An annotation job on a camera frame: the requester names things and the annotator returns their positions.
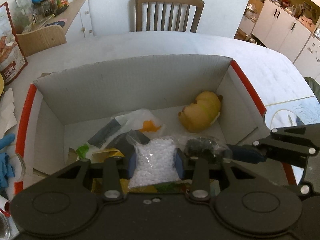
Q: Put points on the yellow tissue box holder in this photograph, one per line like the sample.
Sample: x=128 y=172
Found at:
x=2 y=84

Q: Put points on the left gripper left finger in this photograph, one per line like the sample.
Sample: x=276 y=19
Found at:
x=114 y=169

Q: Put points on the green jacket on chair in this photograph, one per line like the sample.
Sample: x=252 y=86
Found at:
x=314 y=85

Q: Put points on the hotdog plush toy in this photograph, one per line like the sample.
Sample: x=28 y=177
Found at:
x=202 y=113

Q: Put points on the white sideboard cabinet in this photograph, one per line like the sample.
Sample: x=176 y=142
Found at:
x=72 y=25

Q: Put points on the white wall cabinet unit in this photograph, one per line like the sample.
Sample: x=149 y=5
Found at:
x=290 y=27

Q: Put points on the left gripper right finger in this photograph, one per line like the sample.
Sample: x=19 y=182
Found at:
x=195 y=169

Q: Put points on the red white snack bag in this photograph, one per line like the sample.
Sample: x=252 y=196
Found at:
x=12 y=58

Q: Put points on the yellow small box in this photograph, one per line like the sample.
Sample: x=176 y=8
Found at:
x=101 y=155

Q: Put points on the wooden dining chair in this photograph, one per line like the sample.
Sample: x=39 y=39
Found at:
x=168 y=15

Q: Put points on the white tissue pack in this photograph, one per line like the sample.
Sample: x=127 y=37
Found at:
x=141 y=120

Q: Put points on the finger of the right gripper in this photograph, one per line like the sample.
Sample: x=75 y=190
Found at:
x=248 y=153

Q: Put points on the white beads plastic bag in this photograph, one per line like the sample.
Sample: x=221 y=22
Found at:
x=155 y=161

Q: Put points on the blue rubber glove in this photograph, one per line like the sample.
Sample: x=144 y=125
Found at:
x=7 y=170

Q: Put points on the red cardboard box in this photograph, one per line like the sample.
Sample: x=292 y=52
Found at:
x=64 y=109

